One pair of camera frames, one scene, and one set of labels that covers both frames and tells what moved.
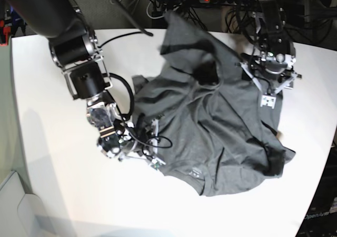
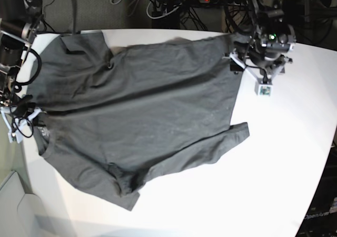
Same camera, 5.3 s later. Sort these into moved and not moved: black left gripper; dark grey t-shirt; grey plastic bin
Moved: dark grey t-shirt; black left gripper
Not moved: grey plastic bin
